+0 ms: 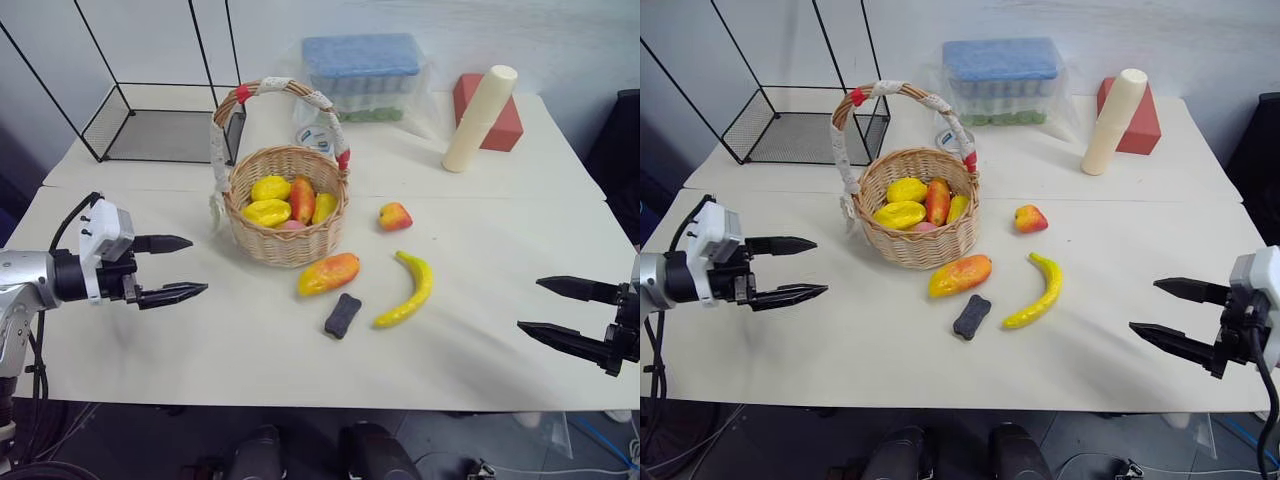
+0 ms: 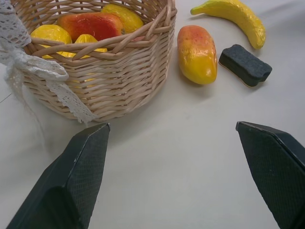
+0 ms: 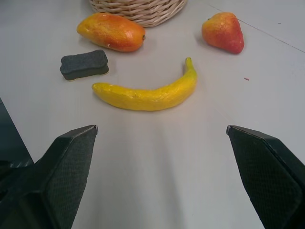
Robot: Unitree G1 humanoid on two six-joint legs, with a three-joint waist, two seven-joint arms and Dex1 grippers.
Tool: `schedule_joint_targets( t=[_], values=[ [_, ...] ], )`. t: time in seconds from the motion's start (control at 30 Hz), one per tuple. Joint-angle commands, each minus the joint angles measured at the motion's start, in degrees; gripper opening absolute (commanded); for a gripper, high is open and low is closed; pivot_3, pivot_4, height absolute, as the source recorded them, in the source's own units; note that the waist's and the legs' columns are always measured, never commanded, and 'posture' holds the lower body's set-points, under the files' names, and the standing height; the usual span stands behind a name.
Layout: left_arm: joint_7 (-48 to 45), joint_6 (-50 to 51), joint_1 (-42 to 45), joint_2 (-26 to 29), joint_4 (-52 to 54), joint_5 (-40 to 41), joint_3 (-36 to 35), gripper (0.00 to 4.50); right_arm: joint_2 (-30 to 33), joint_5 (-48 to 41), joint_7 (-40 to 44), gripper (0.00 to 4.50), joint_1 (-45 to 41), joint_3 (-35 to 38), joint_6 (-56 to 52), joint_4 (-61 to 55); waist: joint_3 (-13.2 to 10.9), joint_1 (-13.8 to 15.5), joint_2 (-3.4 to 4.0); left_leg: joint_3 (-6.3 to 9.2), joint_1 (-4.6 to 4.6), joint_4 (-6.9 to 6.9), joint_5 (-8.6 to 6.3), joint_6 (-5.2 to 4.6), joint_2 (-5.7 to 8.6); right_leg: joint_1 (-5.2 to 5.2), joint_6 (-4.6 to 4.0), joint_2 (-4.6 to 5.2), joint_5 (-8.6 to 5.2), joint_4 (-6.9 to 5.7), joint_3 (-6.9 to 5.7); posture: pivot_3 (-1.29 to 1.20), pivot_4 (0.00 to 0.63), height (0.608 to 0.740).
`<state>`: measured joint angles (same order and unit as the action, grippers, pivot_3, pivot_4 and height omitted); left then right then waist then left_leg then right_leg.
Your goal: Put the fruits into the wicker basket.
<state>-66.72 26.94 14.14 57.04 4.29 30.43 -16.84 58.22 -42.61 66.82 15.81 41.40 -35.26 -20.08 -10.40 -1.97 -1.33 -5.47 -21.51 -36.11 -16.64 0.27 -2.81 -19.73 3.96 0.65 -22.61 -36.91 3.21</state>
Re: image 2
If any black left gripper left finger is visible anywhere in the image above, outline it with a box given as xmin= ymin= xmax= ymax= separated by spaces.
xmin=6 ymin=123 xmax=111 ymax=229

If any yellow banana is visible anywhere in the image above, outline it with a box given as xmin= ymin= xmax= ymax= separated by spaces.
xmin=190 ymin=0 xmax=266 ymax=50

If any dark grey felt eraser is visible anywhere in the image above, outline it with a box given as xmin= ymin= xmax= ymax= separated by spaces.
xmin=218 ymin=43 xmax=273 ymax=87

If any white lace ribbon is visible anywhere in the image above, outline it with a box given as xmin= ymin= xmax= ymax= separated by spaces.
xmin=0 ymin=0 xmax=97 ymax=124

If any red orange mango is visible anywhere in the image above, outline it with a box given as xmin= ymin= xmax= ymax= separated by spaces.
xmin=56 ymin=12 xmax=126 ymax=43

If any yellow orange mango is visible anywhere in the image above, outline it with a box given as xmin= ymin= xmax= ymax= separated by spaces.
xmin=177 ymin=25 xmax=218 ymax=85

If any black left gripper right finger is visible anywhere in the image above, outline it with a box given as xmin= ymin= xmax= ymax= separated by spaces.
xmin=235 ymin=121 xmax=305 ymax=229

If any wicker basket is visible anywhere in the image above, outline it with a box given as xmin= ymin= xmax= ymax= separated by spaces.
xmin=10 ymin=0 xmax=178 ymax=122

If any yellow lemon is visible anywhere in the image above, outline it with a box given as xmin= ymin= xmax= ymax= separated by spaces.
xmin=100 ymin=3 xmax=144 ymax=34
xmin=61 ymin=34 xmax=108 ymax=60
xmin=30 ymin=24 xmax=73 ymax=59

